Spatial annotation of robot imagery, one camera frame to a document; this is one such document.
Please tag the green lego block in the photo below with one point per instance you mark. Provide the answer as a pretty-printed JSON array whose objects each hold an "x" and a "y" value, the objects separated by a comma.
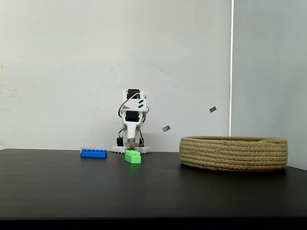
[{"x": 132, "y": 158}]

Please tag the blue lego block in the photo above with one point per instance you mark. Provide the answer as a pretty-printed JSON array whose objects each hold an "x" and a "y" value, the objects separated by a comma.
[{"x": 93, "y": 153}]

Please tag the pink lego block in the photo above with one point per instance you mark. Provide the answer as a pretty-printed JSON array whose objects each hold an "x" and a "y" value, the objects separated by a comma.
[{"x": 87, "y": 147}]

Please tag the grey tape piece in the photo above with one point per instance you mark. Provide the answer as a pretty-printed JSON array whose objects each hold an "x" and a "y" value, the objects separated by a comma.
[
  {"x": 213, "y": 109},
  {"x": 166, "y": 128}
]

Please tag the white vertical wall trim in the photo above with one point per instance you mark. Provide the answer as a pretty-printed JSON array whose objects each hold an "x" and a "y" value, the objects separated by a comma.
[{"x": 231, "y": 72}]

